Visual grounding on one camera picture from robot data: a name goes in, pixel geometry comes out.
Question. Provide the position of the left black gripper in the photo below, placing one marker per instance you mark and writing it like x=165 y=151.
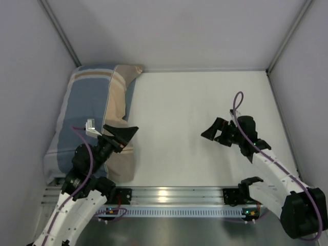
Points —
x=110 y=141

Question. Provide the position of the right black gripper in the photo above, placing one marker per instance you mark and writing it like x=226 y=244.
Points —
x=228 y=132

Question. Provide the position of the blue pillowcase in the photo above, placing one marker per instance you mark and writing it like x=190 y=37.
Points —
x=100 y=92

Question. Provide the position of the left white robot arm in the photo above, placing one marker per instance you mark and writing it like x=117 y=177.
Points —
x=82 y=194

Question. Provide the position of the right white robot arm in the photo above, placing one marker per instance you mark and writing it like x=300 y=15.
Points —
x=301 y=209

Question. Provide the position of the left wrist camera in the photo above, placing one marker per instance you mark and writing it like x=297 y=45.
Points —
x=90 y=129

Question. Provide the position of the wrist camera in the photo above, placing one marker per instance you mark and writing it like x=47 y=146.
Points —
x=90 y=129
x=234 y=115

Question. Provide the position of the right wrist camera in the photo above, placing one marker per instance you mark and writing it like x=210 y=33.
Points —
x=234 y=115

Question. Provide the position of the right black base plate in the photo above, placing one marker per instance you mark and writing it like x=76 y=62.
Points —
x=233 y=197

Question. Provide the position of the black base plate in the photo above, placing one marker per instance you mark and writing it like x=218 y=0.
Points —
x=122 y=196
x=233 y=197

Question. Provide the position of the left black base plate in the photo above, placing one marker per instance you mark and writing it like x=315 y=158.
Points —
x=122 y=196

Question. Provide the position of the aluminium mounting rail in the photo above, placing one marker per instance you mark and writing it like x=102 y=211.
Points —
x=178 y=196

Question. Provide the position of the slotted cable duct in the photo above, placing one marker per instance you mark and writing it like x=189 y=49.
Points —
x=193 y=212

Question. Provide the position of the left aluminium frame post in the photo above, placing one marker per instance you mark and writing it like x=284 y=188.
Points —
x=49 y=13

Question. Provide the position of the aluminium frame post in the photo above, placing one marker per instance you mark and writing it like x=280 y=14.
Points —
x=306 y=6
x=49 y=13

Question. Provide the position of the right aluminium frame post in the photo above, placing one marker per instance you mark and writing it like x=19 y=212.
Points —
x=306 y=6

